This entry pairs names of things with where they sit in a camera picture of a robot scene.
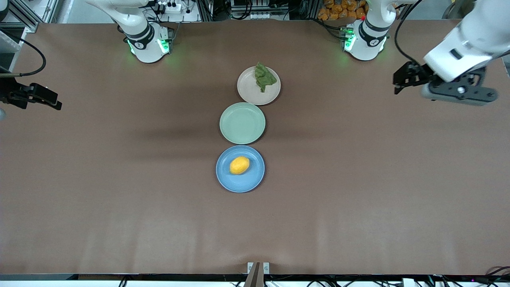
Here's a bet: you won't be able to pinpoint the green lettuce leaf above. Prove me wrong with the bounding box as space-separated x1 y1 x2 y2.
254 62 277 93

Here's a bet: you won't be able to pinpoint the yellow lemon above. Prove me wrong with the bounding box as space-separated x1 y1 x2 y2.
229 156 251 175

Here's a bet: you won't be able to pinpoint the grey arm base connector box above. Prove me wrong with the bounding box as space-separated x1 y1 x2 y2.
340 26 356 51
159 26 176 54

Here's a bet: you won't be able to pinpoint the orange snack bags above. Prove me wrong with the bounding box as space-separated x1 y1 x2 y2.
318 0 367 21

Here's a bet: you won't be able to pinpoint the white power strip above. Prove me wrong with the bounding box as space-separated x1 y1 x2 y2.
157 2 184 15

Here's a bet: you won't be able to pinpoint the beige round plate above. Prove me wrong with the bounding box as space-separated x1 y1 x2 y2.
237 66 281 106

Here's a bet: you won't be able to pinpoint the grey equipment rack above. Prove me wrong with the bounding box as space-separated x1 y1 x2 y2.
230 0 289 20

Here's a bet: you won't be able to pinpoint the light green round plate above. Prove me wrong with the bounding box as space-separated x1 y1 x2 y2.
219 102 266 145

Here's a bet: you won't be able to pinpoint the black table edge strip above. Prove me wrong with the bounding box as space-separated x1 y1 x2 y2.
0 273 510 282

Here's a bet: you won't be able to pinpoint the blue round plate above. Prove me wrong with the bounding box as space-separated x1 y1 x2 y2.
216 145 265 193

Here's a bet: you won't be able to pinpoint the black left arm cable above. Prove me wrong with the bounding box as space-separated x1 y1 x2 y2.
394 0 425 67

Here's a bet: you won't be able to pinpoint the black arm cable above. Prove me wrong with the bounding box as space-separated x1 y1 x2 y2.
16 34 47 77
394 0 425 67

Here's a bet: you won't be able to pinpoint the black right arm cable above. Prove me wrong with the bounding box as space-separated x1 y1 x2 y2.
16 34 47 77

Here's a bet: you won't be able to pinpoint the aluminium frame bars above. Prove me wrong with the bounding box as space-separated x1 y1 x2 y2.
0 0 59 33

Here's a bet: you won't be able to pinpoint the aluminium frame post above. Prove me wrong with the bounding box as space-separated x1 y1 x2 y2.
197 0 214 22

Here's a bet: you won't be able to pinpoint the metal table edge bracket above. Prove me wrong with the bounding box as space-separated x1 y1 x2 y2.
247 262 270 287

